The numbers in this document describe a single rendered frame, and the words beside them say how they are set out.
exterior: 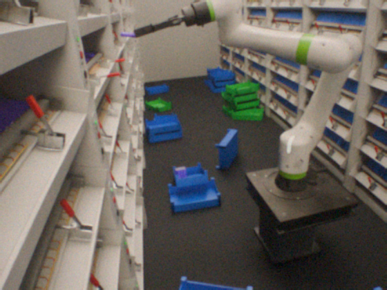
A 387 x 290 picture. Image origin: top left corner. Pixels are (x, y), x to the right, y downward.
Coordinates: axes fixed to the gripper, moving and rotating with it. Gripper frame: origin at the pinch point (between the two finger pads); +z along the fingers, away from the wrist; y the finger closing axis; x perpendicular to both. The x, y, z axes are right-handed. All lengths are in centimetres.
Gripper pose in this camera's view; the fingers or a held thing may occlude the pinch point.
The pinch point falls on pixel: (143, 31)
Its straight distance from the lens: 122.8
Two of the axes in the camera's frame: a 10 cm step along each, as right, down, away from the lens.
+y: 1.5, 4.2, -9.0
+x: 2.8, 8.5, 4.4
